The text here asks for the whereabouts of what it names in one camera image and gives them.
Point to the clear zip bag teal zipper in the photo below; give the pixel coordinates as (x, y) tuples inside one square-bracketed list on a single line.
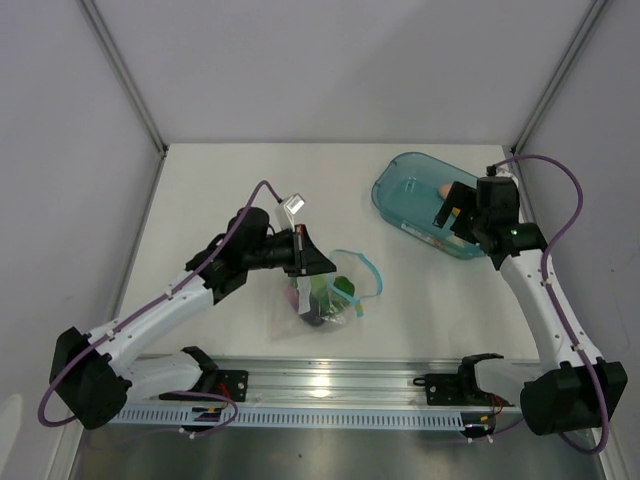
[(284, 324)]

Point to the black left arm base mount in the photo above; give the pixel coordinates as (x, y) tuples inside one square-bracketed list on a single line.
[(231, 384)]

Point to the teal plastic tray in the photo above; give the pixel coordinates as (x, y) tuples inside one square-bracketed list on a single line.
[(407, 196)]

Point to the purple toy eggplant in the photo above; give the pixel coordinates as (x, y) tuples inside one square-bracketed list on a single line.
[(300, 303)]

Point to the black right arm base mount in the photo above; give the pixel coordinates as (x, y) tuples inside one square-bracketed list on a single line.
[(459, 388)]

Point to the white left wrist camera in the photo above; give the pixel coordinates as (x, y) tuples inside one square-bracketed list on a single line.
[(287, 209)]

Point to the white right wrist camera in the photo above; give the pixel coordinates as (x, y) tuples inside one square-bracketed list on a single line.
[(503, 171)]

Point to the white slotted cable duct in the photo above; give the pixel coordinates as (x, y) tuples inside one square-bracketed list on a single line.
[(253, 416)]

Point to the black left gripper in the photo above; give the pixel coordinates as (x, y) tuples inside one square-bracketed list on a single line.
[(307, 258)]

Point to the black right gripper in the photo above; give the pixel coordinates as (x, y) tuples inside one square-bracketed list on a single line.
[(462, 196)]

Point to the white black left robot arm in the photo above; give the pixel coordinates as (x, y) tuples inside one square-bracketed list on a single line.
[(96, 374)]

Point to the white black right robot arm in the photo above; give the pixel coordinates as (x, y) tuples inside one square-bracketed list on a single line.
[(575, 388)]

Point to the pink toy egg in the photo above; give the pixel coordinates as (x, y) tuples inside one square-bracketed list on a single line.
[(444, 190)]

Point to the green toy bell pepper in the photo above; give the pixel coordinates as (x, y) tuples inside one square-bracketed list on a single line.
[(344, 286)]

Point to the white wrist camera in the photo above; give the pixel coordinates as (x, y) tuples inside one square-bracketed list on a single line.
[(287, 209), (503, 171)]

